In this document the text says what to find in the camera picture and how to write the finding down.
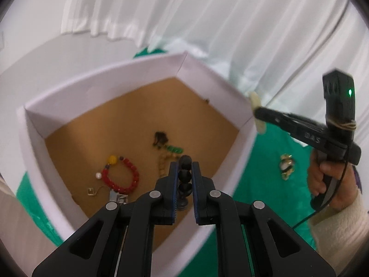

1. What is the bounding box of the square white black pendant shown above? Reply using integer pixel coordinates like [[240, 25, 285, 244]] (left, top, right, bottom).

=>
[[110, 190, 128, 204]]

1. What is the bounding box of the green velvet cloth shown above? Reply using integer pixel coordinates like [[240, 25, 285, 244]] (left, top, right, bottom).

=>
[[16, 46, 320, 277]]

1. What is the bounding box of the cream jade bangle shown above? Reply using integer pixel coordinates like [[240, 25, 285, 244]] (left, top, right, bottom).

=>
[[248, 91, 267, 135]]

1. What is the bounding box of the black cable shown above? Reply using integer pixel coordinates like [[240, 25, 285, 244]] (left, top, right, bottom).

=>
[[292, 147, 350, 230]]

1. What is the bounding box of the person's right hand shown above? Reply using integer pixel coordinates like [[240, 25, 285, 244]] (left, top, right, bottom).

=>
[[306, 147, 361, 212]]

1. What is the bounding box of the gold chain necklace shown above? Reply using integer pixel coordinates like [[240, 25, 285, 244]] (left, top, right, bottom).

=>
[[279, 154, 295, 181]]

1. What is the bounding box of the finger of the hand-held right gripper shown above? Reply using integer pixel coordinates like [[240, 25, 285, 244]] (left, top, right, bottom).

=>
[[275, 112, 327, 129], [254, 107, 306, 135]]

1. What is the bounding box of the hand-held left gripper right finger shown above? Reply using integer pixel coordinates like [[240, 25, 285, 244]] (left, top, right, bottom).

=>
[[192, 162, 336, 277]]

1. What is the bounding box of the person's right forearm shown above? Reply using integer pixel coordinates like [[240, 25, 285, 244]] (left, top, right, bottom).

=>
[[305, 189, 369, 273]]

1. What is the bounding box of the brown wooden bead bracelet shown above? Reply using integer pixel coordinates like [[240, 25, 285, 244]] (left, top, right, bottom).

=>
[[157, 154, 179, 177]]

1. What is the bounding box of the white cardboard box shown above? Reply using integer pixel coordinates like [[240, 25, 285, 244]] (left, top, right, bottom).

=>
[[16, 50, 257, 277]]

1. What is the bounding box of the white curtain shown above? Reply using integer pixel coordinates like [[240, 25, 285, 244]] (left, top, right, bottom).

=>
[[60, 0, 366, 122]]

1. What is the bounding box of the thin gold necklace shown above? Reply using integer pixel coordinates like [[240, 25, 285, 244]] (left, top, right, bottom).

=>
[[86, 186, 109, 197]]

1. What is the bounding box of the red bead bracelet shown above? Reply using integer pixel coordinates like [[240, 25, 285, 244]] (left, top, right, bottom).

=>
[[95, 155, 140, 193]]

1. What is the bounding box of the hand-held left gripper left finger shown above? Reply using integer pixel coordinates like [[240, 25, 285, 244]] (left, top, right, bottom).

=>
[[32, 162, 177, 277]]

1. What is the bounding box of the dark cord green bead bracelet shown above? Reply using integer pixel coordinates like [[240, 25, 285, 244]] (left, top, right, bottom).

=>
[[152, 131, 184, 154]]

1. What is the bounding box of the black bead bracelet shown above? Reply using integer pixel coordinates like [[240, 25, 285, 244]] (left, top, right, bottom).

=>
[[177, 155, 192, 211]]

